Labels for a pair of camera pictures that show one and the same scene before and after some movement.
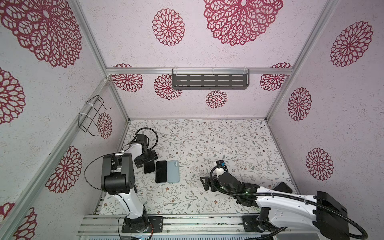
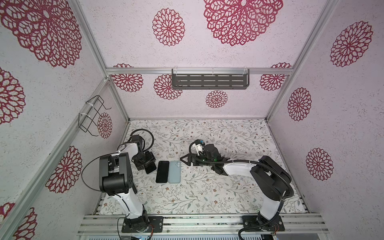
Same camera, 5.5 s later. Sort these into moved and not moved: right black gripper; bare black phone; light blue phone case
Moved: right black gripper
Not moved: light blue phone case; bare black phone
